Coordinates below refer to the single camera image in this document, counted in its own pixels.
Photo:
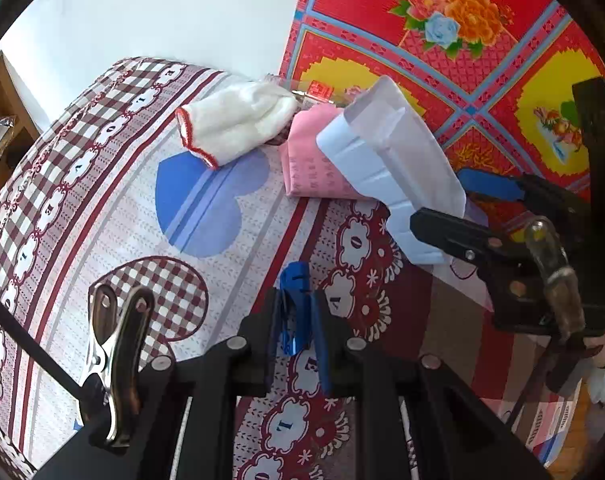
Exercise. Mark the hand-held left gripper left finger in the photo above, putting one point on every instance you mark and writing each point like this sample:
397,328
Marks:
267,350

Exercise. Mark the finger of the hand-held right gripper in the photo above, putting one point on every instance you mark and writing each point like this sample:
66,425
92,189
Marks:
447,230
492,185

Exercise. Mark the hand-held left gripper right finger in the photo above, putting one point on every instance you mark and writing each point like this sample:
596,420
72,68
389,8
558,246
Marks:
321,355

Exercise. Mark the blue plastic clip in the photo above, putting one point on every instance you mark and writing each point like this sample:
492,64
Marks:
295,290

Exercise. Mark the white plastic tray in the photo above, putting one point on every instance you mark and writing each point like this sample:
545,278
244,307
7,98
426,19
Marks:
397,150

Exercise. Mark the clear plastic bottle red label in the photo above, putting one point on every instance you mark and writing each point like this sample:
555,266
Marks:
317,92

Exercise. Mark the metal spring clip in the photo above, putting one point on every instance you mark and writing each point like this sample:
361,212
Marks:
112,360
557,285

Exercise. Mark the red floral printed mat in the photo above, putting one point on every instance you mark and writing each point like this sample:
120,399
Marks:
432,85

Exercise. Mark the pink folded cloth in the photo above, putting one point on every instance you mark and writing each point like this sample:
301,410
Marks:
312,160

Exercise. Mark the wooden side cabinet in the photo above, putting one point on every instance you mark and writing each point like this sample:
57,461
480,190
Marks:
7,100

